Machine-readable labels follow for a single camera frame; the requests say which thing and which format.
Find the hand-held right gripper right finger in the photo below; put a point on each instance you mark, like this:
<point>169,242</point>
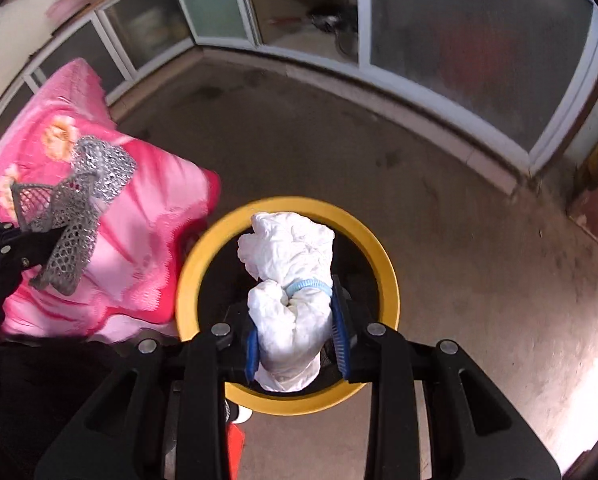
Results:
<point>340,330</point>

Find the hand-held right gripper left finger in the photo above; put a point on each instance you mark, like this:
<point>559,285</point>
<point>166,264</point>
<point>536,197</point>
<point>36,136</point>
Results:
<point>252,357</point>

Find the white disposable cover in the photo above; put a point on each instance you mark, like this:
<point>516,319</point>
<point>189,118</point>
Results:
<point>284,320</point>

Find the grey foam mesh net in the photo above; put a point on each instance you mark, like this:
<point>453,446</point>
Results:
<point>74,240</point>

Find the yellow rimmed trash bin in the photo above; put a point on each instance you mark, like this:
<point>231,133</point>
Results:
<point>381,260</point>

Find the pink floral tablecloth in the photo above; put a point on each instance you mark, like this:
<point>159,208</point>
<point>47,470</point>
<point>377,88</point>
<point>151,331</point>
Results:
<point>144,240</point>

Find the steel pot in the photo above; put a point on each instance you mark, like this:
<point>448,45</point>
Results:
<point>348,44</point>

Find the kitchen counter cabinet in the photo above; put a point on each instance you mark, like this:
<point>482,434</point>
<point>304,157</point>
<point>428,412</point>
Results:
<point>479,60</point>

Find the black frying pan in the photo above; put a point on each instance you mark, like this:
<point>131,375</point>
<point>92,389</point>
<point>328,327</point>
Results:
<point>329,17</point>

